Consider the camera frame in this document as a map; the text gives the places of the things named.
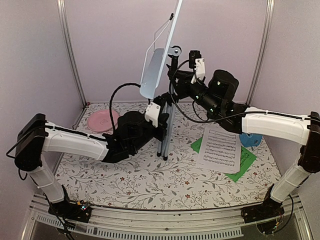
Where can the pink plate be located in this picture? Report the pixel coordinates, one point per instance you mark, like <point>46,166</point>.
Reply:
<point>100,121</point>

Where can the white sheet music page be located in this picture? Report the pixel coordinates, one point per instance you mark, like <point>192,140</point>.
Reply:
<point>219,151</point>

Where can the right aluminium frame post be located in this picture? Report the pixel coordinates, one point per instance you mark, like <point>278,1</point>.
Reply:
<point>269,11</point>

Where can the blue metronome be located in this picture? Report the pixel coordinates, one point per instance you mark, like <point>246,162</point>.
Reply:
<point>250,140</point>

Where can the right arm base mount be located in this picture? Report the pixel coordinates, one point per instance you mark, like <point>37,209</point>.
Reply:
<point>266,210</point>

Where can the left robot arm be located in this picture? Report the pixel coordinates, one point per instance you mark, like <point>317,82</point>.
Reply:
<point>133,131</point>

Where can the left aluminium frame post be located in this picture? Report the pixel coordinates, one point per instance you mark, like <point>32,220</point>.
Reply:
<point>62,12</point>

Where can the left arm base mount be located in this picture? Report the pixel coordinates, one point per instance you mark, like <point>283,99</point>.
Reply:
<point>71,211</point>

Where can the aluminium frame post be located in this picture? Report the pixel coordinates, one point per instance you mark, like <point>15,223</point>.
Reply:
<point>62,12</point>
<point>269,11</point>

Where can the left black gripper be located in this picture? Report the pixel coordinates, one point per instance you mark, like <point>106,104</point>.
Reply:
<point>163,118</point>

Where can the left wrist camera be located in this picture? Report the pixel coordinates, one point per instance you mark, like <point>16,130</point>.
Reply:
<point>153,110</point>

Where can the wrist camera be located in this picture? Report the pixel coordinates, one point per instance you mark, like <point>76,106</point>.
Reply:
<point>153,110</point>
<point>197,64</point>

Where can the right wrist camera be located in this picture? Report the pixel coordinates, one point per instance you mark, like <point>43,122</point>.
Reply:
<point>197,64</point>

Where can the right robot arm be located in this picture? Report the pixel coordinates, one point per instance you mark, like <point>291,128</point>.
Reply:
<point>217,99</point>

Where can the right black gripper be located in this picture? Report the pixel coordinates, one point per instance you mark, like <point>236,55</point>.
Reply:
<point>184,77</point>

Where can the light blue music stand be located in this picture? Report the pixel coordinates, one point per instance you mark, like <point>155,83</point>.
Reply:
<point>152,70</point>

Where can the front aluminium rail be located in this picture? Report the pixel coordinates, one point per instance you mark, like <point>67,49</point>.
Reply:
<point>114,223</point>

